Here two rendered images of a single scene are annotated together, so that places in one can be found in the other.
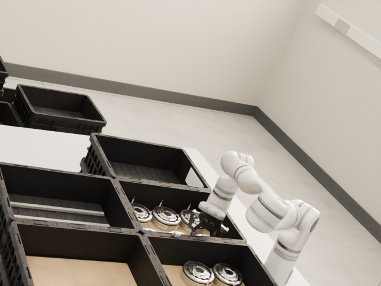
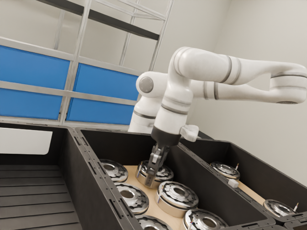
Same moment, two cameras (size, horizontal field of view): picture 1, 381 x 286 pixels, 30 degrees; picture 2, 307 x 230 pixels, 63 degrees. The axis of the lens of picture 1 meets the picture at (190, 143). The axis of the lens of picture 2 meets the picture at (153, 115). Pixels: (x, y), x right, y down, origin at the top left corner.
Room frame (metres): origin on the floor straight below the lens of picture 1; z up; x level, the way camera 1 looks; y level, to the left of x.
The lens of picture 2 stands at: (2.15, 0.45, 1.16)
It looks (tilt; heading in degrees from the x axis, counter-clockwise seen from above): 13 degrees down; 268
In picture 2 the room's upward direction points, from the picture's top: 17 degrees clockwise
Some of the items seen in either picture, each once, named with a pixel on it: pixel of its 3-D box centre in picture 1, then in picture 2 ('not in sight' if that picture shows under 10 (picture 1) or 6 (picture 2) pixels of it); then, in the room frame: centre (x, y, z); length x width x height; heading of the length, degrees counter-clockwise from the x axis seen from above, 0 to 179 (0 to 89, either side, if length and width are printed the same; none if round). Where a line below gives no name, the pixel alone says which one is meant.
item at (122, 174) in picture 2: (193, 218); (108, 169); (2.20, -0.12, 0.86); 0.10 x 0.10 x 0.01
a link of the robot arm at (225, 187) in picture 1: (234, 175); (182, 78); (2.09, -0.17, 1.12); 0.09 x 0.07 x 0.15; 111
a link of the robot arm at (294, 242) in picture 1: (298, 227); (150, 95); (2.15, -0.44, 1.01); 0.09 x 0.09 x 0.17; 67
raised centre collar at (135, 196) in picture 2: (166, 214); (126, 195); (2.14, -0.03, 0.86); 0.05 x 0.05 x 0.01
